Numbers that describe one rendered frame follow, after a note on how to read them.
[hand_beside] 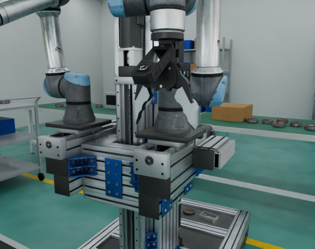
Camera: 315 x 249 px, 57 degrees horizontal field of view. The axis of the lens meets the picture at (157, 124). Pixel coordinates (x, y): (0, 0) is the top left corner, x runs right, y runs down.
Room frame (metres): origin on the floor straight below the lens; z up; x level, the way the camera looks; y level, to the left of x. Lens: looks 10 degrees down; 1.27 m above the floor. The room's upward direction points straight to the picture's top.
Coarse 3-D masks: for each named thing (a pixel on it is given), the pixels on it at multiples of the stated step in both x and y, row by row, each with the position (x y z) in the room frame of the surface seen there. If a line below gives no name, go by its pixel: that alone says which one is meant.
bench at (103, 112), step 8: (40, 104) 4.64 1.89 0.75; (48, 104) 4.62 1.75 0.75; (48, 112) 4.07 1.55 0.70; (56, 112) 3.98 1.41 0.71; (64, 112) 3.90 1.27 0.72; (96, 112) 3.71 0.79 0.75; (104, 112) 3.71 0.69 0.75; (112, 112) 3.71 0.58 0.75; (32, 120) 4.41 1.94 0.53; (32, 128) 4.40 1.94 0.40; (32, 144) 4.38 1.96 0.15; (32, 152) 4.37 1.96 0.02
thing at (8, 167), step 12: (36, 96) 3.14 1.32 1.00; (0, 108) 2.90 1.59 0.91; (12, 108) 2.98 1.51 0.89; (36, 108) 3.22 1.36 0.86; (0, 120) 3.27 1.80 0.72; (12, 120) 3.39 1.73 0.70; (36, 120) 3.22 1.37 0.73; (0, 132) 3.25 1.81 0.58; (12, 132) 3.37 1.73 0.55; (36, 132) 3.22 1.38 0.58; (0, 144) 2.84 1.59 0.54; (0, 156) 3.61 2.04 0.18; (0, 168) 3.13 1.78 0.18; (12, 168) 3.13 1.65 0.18; (24, 168) 3.13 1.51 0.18; (36, 168) 3.17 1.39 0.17; (0, 180) 2.81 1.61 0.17
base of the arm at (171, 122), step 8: (160, 112) 1.12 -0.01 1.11; (168, 112) 1.10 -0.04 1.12; (176, 112) 1.10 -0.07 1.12; (160, 120) 1.11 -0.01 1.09; (168, 120) 1.09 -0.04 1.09; (176, 120) 1.09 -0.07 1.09; (184, 120) 1.11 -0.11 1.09; (160, 128) 1.10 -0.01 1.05; (168, 128) 1.08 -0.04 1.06; (176, 128) 1.08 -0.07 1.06; (184, 128) 1.09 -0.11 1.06
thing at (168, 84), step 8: (160, 32) 0.61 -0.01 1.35; (168, 32) 0.60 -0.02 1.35; (176, 32) 0.61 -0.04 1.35; (152, 40) 0.64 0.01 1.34; (160, 40) 0.63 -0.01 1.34; (168, 40) 0.63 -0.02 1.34; (176, 40) 0.64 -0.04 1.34; (176, 48) 0.65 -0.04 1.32; (176, 56) 0.65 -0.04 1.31; (168, 64) 0.61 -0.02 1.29; (176, 64) 0.61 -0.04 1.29; (184, 64) 0.64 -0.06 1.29; (168, 72) 0.61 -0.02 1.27; (160, 80) 0.61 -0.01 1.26; (168, 80) 0.61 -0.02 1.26; (176, 80) 0.60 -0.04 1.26; (168, 88) 0.61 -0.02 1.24; (176, 88) 0.64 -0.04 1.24
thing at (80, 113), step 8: (72, 104) 1.32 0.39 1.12; (80, 104) 1.33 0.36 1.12; (88, 104) 1.36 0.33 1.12; (72, 112) 1.32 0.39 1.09; (80, 112) 1.33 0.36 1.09; (88, 112) 1.34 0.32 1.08; (64, 120) 1.33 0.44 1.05; (72, 120) 1.31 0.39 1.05; (80, 120) 1.31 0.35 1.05; (88, 120) 1.33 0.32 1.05
